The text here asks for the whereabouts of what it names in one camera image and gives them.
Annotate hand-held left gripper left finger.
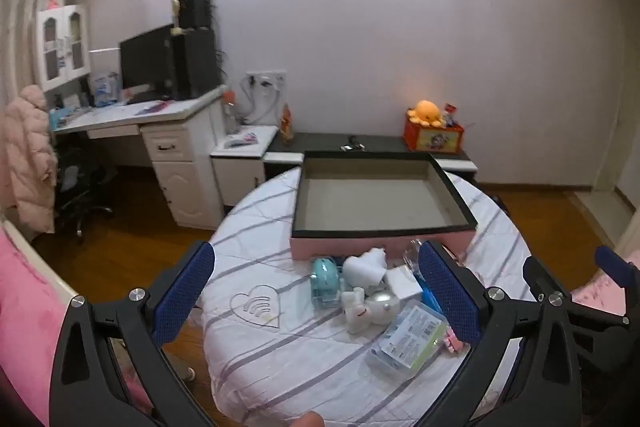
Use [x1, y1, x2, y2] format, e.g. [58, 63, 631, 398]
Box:
[49, 241, 216, 427]

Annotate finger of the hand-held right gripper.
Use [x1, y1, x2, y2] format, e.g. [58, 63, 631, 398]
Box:
[522, 254, 552, 303]
[570, 245, 640, 333]

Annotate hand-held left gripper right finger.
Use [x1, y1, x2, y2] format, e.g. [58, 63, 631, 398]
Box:
[415, 240, 584, 427]

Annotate blue box with gold edge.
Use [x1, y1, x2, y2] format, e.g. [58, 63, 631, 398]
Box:
[421, 286, 445, 317]

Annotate white charger plug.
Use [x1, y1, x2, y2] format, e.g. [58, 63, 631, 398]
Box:
[384, 267, 425, 304]

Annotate clear plastic bottle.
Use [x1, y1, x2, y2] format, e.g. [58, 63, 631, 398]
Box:
[404, 239, 427, 279]

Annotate clear case with green label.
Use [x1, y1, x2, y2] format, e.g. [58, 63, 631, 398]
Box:
[364, 299, 449, 381]

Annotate white astronaut toy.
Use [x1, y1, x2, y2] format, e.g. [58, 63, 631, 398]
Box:
[342, 287, 402, 334]

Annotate white mini printer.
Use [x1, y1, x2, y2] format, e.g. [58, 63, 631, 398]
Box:
[342, 246, 389, 284]

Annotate pink box with black rim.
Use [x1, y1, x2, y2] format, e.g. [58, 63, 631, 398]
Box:
[290, 150, 479, 264]

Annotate teal plastic case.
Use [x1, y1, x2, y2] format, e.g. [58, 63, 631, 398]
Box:
[309, 256, 344, 311]

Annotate person's left hand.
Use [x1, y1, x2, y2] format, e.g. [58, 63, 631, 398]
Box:
[292, 411, 327, 427]

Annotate pink floral cloth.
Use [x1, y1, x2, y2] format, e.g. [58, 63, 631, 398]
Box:
[570, 271, 640, 324]

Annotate white desk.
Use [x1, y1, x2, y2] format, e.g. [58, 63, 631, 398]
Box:
[49, 86, 227, 229]

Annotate white side cabinet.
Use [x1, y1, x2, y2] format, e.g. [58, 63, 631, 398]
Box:
[209, 125, 279, 208]

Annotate black office chair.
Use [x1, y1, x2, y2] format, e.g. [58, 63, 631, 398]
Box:
[52, 146, 115, 237]

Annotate pink bed blanket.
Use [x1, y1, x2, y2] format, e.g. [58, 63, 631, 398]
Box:
[0, 227, 153, 427]

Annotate red printed box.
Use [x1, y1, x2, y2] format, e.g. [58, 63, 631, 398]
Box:
[403, 116, 467, 154]

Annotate papers on side cabinet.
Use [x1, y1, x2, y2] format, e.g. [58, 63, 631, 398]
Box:
[224, 132, 259, 148]

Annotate orange plush octopus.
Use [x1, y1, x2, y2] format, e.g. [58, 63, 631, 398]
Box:
[405, 100, 449, 128]

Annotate clear bottle with orange cap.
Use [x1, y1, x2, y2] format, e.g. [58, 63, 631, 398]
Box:
[222, 90, 241, 134]

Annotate orange snack bag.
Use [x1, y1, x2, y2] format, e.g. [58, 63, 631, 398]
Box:
[279, 103, 296, 144]

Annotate pink padded jacket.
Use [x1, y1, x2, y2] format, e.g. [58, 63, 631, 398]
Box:
[4, 84, 59, 234]

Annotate blue and white packet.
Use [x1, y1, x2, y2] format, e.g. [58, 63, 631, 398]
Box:
[89, 71, 122, 106]

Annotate black computer tower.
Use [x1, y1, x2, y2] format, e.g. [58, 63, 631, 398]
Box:
[170, 28, 222, 101]

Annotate black monitor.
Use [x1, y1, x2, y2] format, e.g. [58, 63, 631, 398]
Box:
[118, 24, 174, 94]

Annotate white glass-door cabinet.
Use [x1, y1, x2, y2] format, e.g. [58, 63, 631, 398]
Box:
[36, 4, 92, 92]

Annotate white bed frame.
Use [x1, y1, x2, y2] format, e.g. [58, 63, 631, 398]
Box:
[0, 216, 82, 309]

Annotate black power cables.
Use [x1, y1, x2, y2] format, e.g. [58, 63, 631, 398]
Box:
[239, 76, 287, 126]

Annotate white wall power outlet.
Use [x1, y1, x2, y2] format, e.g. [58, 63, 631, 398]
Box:
[244, 69, 289, 90]

